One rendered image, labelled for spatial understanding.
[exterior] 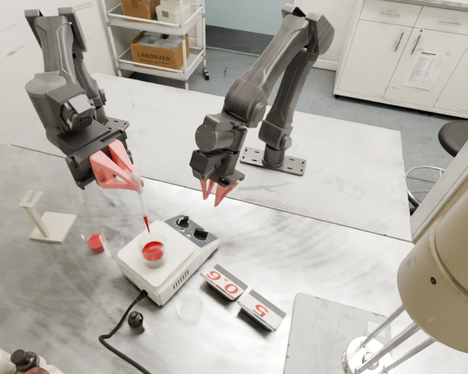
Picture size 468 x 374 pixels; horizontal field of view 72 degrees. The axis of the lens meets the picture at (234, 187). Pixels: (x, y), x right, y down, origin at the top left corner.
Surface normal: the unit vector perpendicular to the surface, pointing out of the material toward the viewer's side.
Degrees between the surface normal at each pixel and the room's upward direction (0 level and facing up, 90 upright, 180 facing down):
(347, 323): 0
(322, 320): 0
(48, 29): 21
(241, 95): 32
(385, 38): 90
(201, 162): 64
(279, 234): 0
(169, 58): 92
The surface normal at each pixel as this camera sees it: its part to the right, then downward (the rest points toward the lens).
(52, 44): 0.15, -0.38
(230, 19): -0.27, 0.70
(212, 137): -0.57, 0.18
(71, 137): 0.04, -0.68
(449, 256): -0.99, 0.06
